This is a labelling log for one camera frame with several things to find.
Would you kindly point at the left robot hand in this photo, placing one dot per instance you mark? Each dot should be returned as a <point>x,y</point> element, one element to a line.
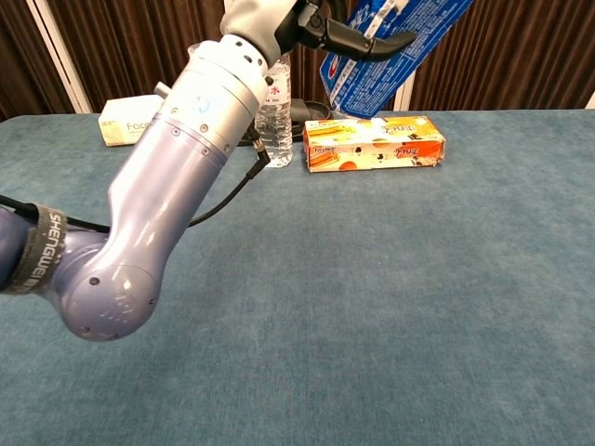
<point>260,23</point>

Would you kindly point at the blue white toothpaste box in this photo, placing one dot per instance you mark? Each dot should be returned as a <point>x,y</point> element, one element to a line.
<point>381,69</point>

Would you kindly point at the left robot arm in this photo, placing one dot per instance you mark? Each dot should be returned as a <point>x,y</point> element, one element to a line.
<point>158,195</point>

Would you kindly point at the orange snack box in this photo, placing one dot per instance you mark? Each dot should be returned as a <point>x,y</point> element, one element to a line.
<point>372,144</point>

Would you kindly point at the brown curtain panel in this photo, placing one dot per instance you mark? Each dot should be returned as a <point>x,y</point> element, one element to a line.
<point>307,74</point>
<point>18,60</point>
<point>139,37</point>
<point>511,51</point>

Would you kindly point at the clear plastic water bottle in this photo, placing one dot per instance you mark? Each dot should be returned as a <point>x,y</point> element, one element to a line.
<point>276,121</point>

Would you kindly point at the black rubber slipper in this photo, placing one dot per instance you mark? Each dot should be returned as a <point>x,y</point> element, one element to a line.
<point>311,111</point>

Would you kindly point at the white tissue pack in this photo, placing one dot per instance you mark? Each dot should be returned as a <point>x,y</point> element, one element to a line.
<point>121,123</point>

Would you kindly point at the blue table cloth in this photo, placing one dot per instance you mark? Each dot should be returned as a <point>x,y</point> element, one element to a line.
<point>372,288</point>

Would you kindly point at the white partition post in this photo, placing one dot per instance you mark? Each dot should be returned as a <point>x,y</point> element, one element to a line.
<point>405,95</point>
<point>60,56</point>
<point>591,102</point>

